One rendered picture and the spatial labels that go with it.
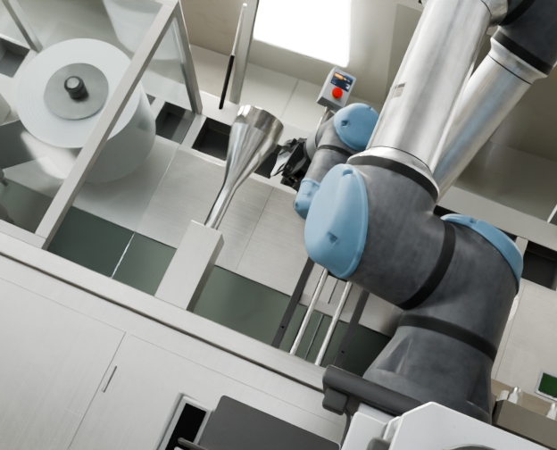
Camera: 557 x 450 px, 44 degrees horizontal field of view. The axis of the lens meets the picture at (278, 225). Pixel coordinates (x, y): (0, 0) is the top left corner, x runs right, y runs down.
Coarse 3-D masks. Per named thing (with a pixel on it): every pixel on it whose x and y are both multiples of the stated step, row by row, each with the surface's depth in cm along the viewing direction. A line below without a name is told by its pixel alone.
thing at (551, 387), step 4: (544, 376) 194; (548, 376) 194; (544, 380) 194; (548, 380) 194; (552, 380) 194; (556, 380) 194; (544, 384) 193; (548, 384) 193; (552, 384) 193; (556, 384) 193; (540, 388) 193; (544, 388) 193; (548, 388) 193; (552, 388) 193; (556, 388) 193; (548, 392) 193; (552, 392) 193; (556, 392) 193; (556, 396) 192
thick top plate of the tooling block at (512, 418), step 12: (504, 408) 157; (516, 408) 157; (492, 420) 160; (504, 420) 156; (516, 420) 156; (528, 420) 156; (540, 420) 156; (552, 420) 156; (516, 432) 155; (528, 432) 155; (540, 432) 155; (552, 432) 155; (540, 444) 156; (552, 444) 154
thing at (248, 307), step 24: (144, 240) 208; (120, 264) 206; (144, 264) 206; (168, 264) 206; (144, 288) 203; (216, 288) 203; (240, 288) 203; (264, 288) 203; (216, 312) 201; (240, 312) 201; (264, 312) 201; (264, 336) 199; (288, 336) 199; (312, 336) 199; (336, 336) 199; (360, 336) 199; (384, 336) 199; (312, 360) 197; (360, 360) 197
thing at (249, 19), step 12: (252, 0) 202; (396, 0) 188; (408, 0) 187; (420, 0) 185; (252, 12) 204; (240, 24) 207; (252, 24) 206; (240, 48) 212; (240, 60) 214; (228, 72) 215; (240, 72) 217; (228, 84) 218; (240, 84) 219; (552, 216) 210
